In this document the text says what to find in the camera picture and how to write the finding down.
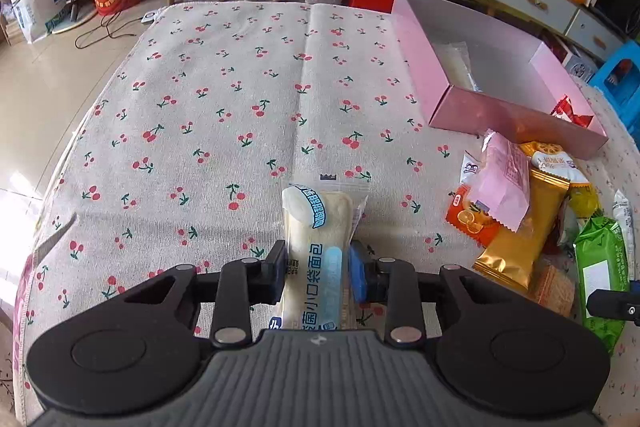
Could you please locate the green chips packet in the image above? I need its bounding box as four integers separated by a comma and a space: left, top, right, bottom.
574, 210, 629, 355

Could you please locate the clear wafer biscuit packet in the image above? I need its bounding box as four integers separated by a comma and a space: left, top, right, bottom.
528, 261, 575, 317

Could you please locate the white long snack packet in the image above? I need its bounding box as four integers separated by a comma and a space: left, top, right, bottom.
612, 190, 636, 281

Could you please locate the white pocket bread packet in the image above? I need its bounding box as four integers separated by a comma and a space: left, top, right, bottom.
269, 176, 369, 331

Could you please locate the gold snack packet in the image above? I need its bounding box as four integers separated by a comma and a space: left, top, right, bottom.
473, 168, 570, 294

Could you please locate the orange fruit snack packet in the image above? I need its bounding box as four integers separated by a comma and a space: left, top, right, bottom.
445, 184, 500, 247

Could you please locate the pink snack packet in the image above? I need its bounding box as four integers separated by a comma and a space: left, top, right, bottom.
469, 130, 530, 232

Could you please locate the red snack packet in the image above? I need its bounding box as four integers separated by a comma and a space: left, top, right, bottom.
551, 95, 593, 128

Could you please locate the yellow snack packet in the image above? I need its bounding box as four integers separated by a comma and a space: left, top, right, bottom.
567, 183, 600, 220

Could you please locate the lotus root biscuit packet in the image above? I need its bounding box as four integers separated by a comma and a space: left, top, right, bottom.
520, 141, 589, 186

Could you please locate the cherry print table cloth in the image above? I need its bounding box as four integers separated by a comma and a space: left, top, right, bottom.
14, 2, 639, 426

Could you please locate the blue plastic stool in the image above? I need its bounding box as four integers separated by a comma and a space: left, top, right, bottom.
588, 41, 640, 143

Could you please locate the pink cardboard box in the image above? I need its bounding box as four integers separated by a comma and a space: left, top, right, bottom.
392, 0, 608, 159

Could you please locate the black microwave oven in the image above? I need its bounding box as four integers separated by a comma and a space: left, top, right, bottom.
590, 0, 639, 40

